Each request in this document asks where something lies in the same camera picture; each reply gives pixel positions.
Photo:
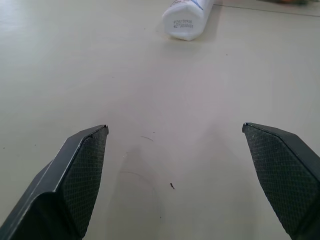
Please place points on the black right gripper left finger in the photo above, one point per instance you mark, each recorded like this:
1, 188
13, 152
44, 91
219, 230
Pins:
62, 185

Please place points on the white squeeze tube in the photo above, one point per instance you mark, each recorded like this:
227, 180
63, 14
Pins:
188, 18

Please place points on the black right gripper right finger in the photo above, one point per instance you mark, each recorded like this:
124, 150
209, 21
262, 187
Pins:
285, 175

